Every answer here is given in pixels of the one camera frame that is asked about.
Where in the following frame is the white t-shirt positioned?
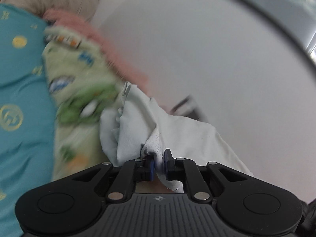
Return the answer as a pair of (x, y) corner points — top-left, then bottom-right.
(99, 81), (255, 193)

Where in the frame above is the pink fluffy blanket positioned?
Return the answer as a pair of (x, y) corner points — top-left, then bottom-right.
(43, 8), (171, 114)

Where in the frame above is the teal printed bed sheet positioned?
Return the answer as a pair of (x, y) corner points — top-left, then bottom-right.
(0, 3), (58, 237)

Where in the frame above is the green cartoon blanket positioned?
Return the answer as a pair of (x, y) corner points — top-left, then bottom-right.
(41, 26), (124, 182)

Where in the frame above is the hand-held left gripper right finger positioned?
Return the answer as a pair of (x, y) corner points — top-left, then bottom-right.
(164, 149), (248, 201)

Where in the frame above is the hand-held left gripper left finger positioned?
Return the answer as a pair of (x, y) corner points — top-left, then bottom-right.
(71, 154), (156, 201)

